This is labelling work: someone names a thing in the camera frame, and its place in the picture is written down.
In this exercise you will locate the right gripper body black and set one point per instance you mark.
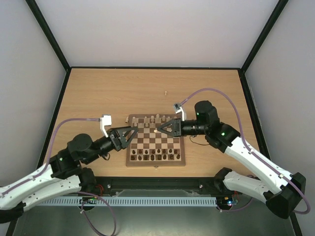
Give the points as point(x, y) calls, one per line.
point(177, 128)

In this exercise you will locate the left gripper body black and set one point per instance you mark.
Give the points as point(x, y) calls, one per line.
point(117, 145)

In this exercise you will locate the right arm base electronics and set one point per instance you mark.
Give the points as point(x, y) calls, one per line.
point(226, 203)

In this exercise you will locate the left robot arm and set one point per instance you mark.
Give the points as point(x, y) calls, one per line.
point(63, 174)

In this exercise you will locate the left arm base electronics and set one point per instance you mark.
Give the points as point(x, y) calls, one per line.
point(89, 199)

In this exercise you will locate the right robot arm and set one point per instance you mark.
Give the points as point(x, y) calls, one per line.
point(278, 188)

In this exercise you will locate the wooden chess board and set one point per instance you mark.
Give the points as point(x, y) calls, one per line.
point(147, 139)

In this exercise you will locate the dark pieces back row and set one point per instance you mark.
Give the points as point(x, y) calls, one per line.
point(141, 151)

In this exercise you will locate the dark pieces row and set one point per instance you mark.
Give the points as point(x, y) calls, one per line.
point(141, 151)
point(153, 157)

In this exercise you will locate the dark pieces front row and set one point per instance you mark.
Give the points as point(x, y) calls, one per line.
point(153, 157)

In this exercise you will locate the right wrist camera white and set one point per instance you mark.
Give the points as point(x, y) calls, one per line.
point(179, 110)

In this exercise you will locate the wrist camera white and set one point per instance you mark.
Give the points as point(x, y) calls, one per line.
point(105, 121)
point(179, 110)

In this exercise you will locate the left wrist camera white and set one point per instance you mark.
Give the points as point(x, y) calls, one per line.
point(105, 121)

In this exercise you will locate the black aluminium frame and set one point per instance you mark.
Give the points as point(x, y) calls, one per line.
point(161, 183)

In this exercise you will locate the grey slotted cable duct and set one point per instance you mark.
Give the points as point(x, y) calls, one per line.
point(136, 202)

